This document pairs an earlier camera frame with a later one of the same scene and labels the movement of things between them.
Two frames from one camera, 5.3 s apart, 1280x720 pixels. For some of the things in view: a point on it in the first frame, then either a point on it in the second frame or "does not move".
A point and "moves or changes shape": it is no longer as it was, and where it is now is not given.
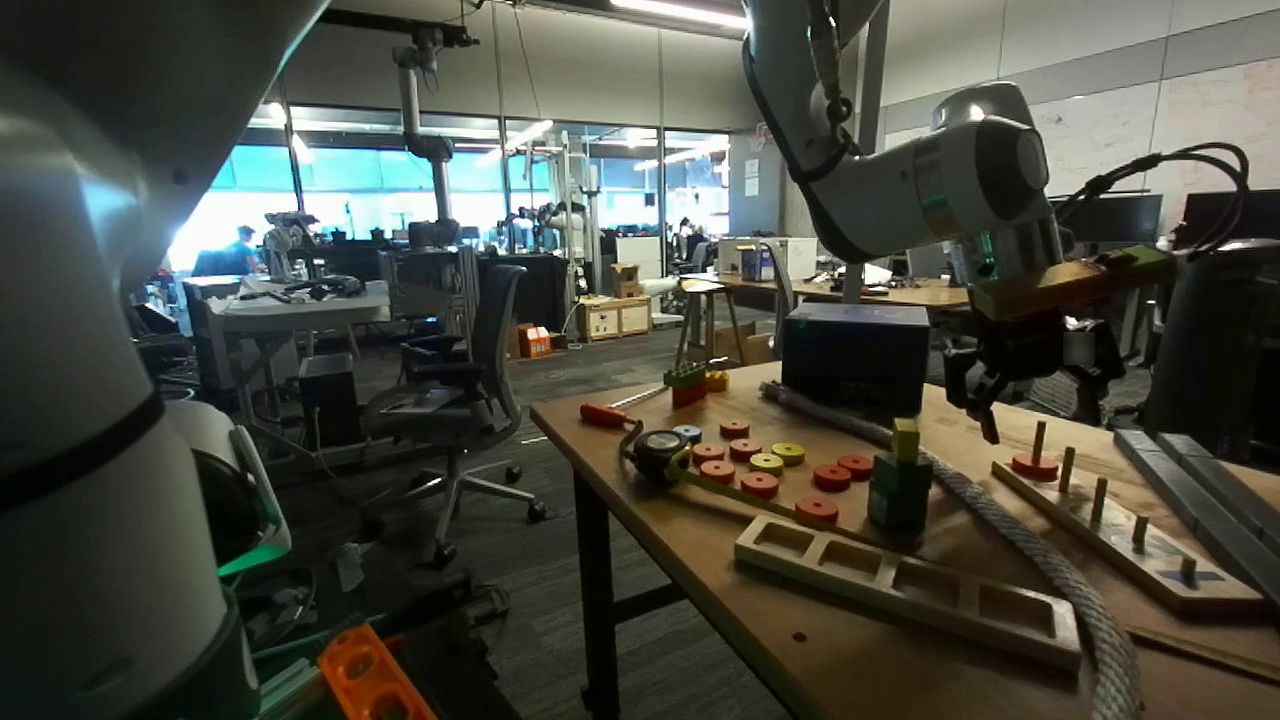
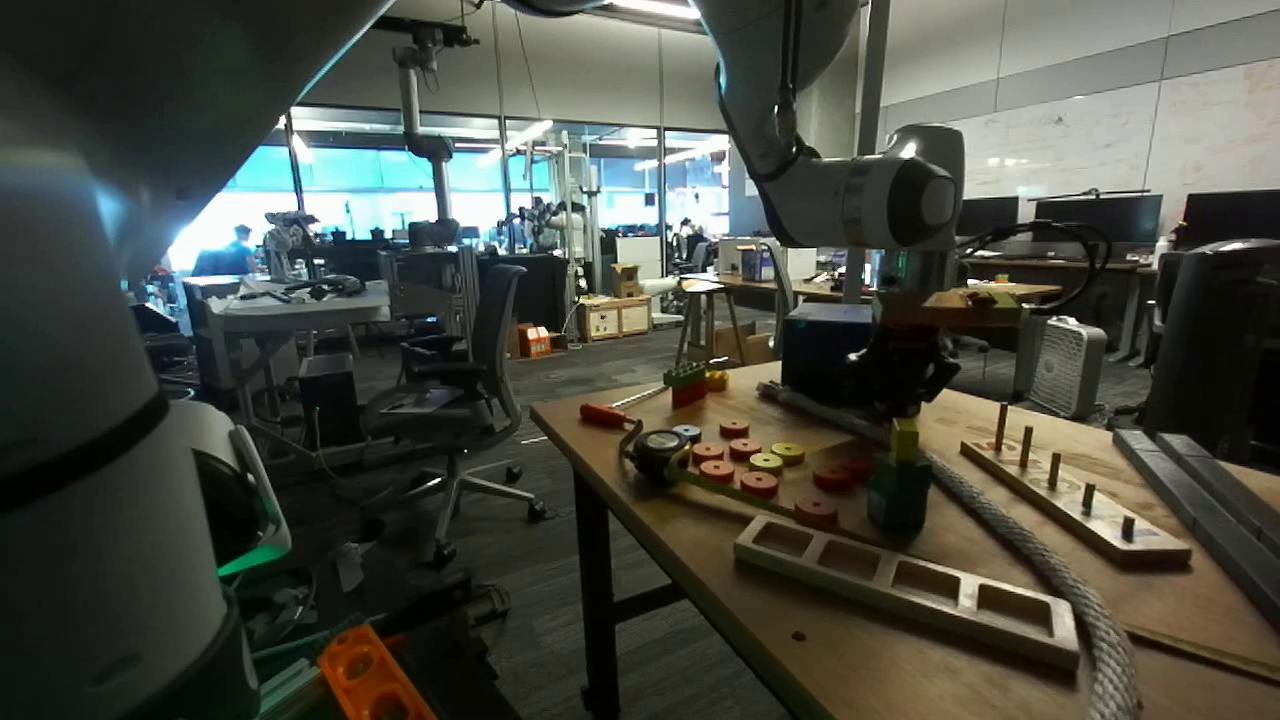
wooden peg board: [1124, 536] moves or changes shape
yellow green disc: [784, 452] does not move
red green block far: [689, 384] does not move
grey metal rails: [1218, 497] does not move
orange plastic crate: [364, 678] does not move
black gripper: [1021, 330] to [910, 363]
